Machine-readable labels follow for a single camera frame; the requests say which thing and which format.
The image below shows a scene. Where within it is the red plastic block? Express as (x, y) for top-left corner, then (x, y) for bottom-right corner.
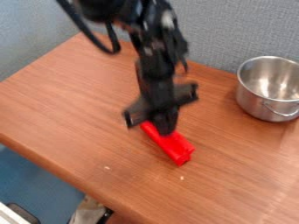
(140, 122), (194, 166)

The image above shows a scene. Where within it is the white object at corner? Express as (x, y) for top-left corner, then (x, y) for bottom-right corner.
(0, 202), (30, 224)

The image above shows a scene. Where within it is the crumpled beige cloth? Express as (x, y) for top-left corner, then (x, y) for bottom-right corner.
(67, 195), (106, 224)

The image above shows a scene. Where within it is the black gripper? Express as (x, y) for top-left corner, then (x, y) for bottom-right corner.
(122, 62), (198, 136)

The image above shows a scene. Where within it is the metal pot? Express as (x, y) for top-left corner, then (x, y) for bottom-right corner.
(236, 56), (299, 123)

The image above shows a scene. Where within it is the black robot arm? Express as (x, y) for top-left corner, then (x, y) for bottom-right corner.
(73, 0), (198, 136)

